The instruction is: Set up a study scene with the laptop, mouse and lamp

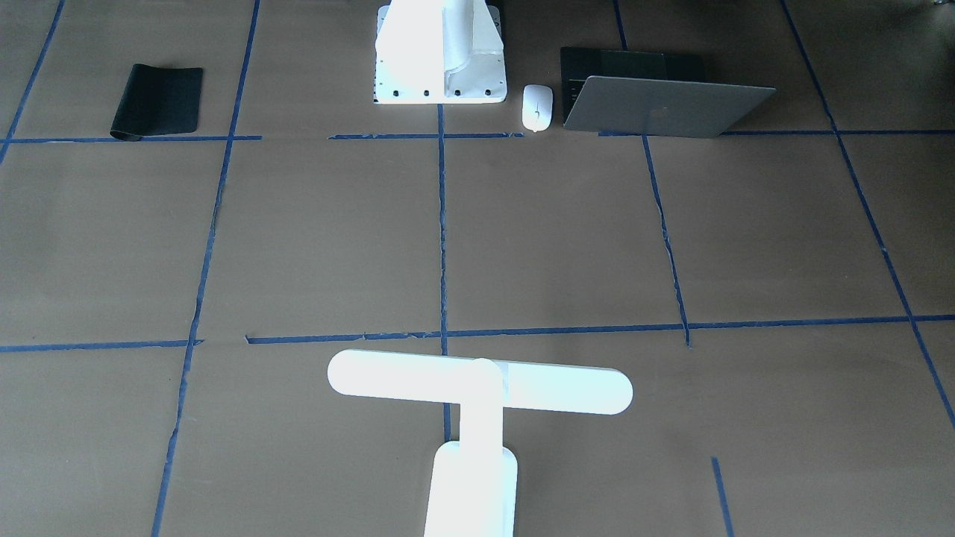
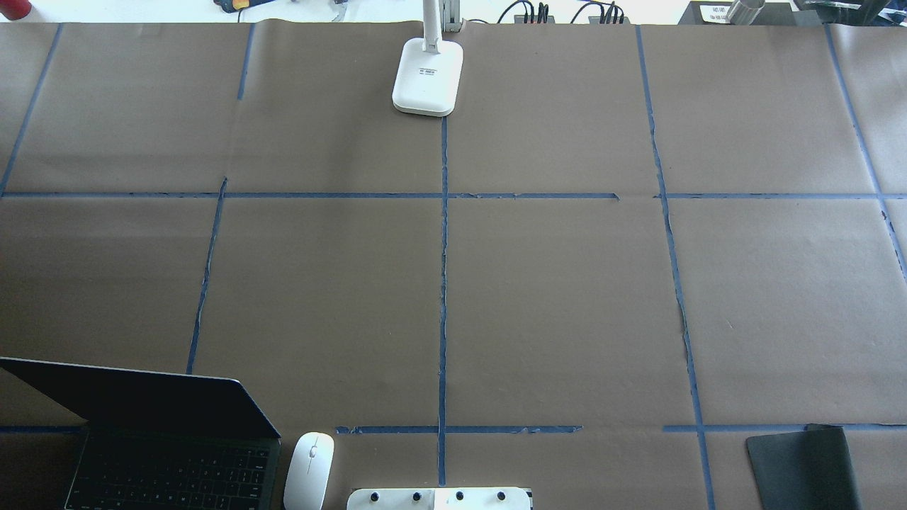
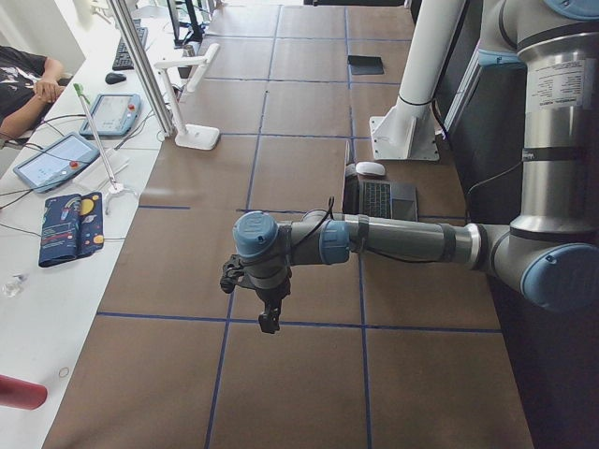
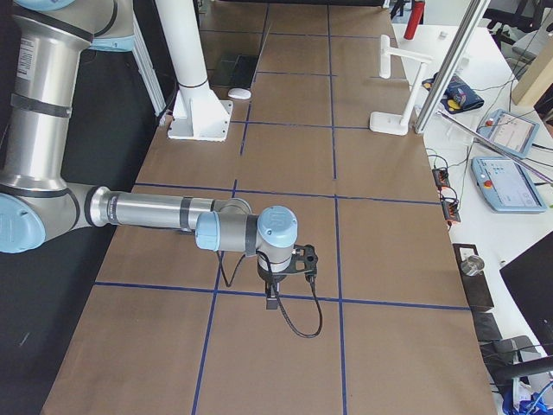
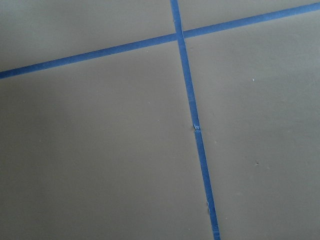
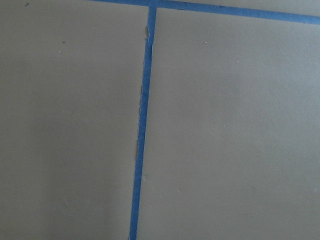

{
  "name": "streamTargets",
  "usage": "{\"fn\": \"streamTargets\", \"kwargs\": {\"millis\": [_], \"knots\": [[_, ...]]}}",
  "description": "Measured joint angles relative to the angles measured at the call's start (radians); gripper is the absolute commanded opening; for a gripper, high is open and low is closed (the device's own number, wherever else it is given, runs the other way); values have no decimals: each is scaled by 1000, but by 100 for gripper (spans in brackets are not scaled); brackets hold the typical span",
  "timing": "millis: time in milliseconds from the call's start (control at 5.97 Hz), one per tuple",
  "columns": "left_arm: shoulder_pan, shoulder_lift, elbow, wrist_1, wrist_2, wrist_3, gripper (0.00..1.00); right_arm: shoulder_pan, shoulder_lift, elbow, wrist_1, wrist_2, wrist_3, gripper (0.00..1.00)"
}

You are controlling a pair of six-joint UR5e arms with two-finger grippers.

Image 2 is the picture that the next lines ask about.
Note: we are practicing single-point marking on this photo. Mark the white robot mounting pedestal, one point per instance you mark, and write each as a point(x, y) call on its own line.
point(442, 498)

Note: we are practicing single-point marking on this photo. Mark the metal cup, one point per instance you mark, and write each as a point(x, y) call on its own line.
point(744, 12)

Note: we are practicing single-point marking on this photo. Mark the black usb hub left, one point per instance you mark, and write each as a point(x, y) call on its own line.
point(527, 13)

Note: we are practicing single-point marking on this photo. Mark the white desk lamp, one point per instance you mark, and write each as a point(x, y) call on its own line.
point(430, 69)

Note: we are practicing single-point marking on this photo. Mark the grey laptop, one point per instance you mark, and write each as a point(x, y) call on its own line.
point(155, 440)

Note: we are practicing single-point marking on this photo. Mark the white computer mouse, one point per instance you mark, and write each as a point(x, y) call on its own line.
point(308, 474)

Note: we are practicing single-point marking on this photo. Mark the black box under cup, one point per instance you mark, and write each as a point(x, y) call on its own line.
point(723, 13)

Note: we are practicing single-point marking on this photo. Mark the black mouse pad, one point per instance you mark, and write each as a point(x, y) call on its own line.
point(810, 469)

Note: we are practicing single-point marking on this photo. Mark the black usb hub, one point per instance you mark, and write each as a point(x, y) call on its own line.
point(610, 13)
point(527, 13)

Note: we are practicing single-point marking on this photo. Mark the red cylinder bottle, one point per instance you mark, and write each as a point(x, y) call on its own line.
point(14, 10)

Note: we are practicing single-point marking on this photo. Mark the black usb hub right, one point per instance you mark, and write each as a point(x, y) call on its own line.
point(610, 13)

